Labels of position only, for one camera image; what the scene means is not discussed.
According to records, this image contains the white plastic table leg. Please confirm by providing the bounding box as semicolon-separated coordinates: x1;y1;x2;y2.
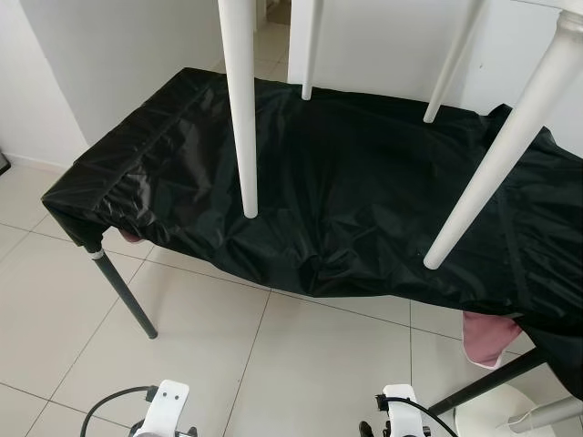
299;0;325;101
217;0;261;219
423;9;583;271
422;0;488;126

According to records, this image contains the pink stool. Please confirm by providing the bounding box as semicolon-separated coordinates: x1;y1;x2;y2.
454;310;583;437

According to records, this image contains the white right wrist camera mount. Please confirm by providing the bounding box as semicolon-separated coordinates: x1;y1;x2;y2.
379;384;425;437

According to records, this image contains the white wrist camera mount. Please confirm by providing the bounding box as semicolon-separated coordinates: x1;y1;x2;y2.
135;380;193;437
379;384;425;437

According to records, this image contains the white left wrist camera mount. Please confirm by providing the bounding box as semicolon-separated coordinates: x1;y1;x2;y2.
135;380;193;437

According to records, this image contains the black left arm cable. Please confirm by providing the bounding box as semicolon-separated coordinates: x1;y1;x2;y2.
80;386;158;437

